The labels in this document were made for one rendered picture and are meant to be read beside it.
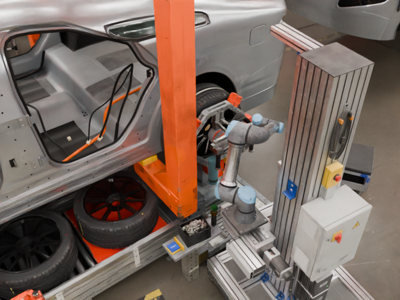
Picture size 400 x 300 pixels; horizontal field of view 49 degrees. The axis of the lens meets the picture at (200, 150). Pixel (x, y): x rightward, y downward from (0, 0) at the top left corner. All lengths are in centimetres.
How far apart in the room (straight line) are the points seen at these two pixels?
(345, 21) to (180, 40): 322
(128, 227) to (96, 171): 48
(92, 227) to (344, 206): 182
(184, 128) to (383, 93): 370
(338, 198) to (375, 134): 273
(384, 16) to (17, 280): 438
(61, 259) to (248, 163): 217
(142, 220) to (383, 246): 205
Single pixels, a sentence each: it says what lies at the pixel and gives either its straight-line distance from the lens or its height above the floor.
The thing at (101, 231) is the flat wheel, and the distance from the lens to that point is 337.
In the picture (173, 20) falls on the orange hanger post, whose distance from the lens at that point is 236.
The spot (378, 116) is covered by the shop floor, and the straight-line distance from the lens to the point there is 556.
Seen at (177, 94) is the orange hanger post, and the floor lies 162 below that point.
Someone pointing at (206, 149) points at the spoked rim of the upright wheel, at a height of 66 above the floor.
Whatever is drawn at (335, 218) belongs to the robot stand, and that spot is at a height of 123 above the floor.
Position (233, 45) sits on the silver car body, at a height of 146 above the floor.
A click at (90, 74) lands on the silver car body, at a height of 102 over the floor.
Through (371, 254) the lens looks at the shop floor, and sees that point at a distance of 401.
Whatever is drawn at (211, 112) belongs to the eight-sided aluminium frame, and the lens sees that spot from 330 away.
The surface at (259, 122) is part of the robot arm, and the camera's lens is 301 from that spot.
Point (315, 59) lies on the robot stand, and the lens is 215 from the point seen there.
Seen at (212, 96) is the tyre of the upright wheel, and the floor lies 118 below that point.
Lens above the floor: 302
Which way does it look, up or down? 40 degrees down
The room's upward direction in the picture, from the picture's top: straight up
